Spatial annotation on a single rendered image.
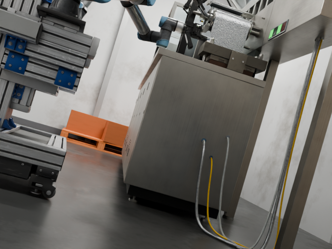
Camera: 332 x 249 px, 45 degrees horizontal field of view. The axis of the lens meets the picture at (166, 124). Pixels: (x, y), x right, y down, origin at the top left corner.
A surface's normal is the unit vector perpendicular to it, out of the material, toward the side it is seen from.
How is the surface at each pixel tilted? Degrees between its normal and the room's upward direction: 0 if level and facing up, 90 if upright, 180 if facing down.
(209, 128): 90
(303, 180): 90
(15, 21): 90
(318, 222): 90
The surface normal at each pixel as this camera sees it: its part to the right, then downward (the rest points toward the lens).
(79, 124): 0.24, 0.04
